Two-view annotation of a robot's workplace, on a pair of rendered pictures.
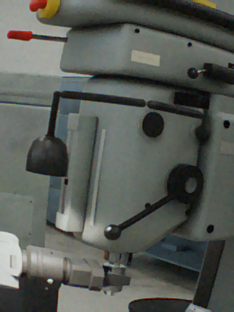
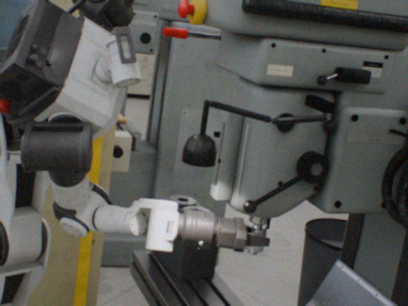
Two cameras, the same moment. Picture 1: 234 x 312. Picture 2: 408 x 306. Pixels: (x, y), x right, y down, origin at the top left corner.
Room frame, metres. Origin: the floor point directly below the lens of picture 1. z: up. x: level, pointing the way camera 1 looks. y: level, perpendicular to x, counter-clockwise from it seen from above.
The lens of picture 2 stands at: (-0.20, -0.11, 1.82)
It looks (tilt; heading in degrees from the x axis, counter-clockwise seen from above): 14 degrees down; 9
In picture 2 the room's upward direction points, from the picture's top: 8 degrees clockwise
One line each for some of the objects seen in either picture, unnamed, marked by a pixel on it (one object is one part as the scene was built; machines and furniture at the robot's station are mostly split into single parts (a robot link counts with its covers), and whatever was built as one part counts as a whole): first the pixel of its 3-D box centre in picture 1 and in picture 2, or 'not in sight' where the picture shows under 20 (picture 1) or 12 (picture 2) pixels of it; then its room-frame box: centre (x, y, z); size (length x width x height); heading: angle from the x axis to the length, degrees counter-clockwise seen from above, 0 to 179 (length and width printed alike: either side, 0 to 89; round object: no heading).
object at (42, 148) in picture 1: (47, 153); (200, 148); (1.17, 0.11, 1.48); 0.07 x 0.07 x 0.06
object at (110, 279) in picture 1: (115, 280); (257, 241); (1.32, -0.03, 1.24); 0.06 x 0.02 x 0.03; 103
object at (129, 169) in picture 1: (132, 165); (273, 146); (1.35, -0.03, 1.47); 0.21 x 0.19 x 0.32; 32
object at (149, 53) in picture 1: (162, 60); (302, 59); (1.37, -0.06, 1.68); 0.34 x 0.24 x 0.10; 122
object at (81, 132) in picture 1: (75, 174); (227, 154); (1.29, 0.07, 1.45); 0.04 x 0.04 x 0.21; 32
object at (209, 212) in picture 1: (208, 172); (342, 149); (1.45, -0.19, 1.47); 0.24 x 0.19 x 0.26; 32
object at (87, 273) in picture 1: (68, 272); (218, 233); (1.33, 0.06, 1.24); 0.13 x 0.12 x 0.10; 14
